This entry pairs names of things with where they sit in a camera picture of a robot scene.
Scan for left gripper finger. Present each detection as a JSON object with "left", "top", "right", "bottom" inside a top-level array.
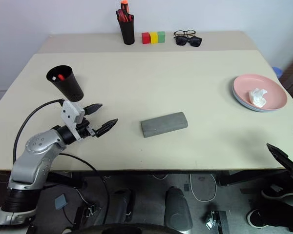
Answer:
[
  {"left": 91, "top": 118, "right": 119, "bottom": 137},
  {"left": 84, "top": 103, "right": 104, "bottom": 115}
]

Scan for black pen holder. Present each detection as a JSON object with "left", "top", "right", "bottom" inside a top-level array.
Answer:
[{"left": 119, "top": 14, "right": 135, "bottom": 45}]

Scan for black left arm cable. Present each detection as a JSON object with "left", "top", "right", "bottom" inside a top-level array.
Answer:
[{"left": 13, "top": 98, "right": 64, "bottom": 163}]

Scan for grey glasses case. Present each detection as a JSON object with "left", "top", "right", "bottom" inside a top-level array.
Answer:
[{"left": 140, "top": 111, "right": 188, "bottom": 138}]

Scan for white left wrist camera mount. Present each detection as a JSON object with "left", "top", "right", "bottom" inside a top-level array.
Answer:
[{"left": 61, "top": 99, "right": 85, "bottom": 142}]

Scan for pink plate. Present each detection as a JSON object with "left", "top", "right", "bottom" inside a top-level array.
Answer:
[{"left": 232, "top": 74, "right": 288, "bottom": 111}]

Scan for metal clamp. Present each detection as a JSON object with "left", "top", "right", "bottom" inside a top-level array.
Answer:
[
  {"left": 84, "top": 203, "right": 102, "bottom": 217},
  {"left": 205, "top": 211, "right": 219, "bottom": 230}
]

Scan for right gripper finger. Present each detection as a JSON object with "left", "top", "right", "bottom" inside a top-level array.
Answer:
[{"left": 266, "top": 143, "right": 293, "bottom": 171}]

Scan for black table frame beam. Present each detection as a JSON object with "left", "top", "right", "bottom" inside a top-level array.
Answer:
[{"left": 216, "top": 169, "right": 293, "bottom": 187}]

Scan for black white-soled shoe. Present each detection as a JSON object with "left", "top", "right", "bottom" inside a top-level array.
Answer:
[
  {"left": 261, "top": 187, "right": 293, "bottom": 201},
  {"left": 246, "top": 208, "right": 270, "bottom": 228}
]

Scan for dark rounded robot leg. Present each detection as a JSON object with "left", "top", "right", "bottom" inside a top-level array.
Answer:
[
  {"left": 109, "top": 187, "right": 135, "bottom": 224},
  {"left": 165, "top": 186, "right": 193, "bottom": 234}
]

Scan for black rounded robot torso rim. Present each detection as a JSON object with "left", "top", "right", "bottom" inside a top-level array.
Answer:
[{"left": 82, "top": 223, "right": 186, "bottom": 234}]

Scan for black sunglasses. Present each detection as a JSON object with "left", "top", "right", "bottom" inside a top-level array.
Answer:
[{"left": 174, "top": 36, "right": 203, "bottom": 47}]

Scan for white tissue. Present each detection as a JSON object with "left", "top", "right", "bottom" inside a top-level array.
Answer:
[{"left": 248, "top": 88, "right": 269, "bottom": 107}]

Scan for black plastic cup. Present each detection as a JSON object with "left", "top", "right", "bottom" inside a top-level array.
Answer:
[{"left": 46, "top": 65, "right": 84, "bottom": 102}]

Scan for clear-lens dark-framed glasses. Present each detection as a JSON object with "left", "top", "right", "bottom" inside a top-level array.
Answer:
[{"left": 173, "top": 29, "right": 197, "bottom": 38}]

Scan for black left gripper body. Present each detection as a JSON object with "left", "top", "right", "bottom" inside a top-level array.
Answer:
[{"left": 75, "top": 117, "right": 101, "bottom": 140}]

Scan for light blue plate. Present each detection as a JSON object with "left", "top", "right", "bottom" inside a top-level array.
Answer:
[{"left": 231, "top": 84, "right": 284, "bottom": 113}]

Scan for white floor cable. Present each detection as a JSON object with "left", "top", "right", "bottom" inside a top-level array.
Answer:
[{"left": 189, "top": 173, "right": 217, "bottom": 202}]

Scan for red pens bundle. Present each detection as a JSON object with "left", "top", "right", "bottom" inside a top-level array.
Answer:
[{"left": 116, "top": 9, "right": 134, "bottom": 22}]

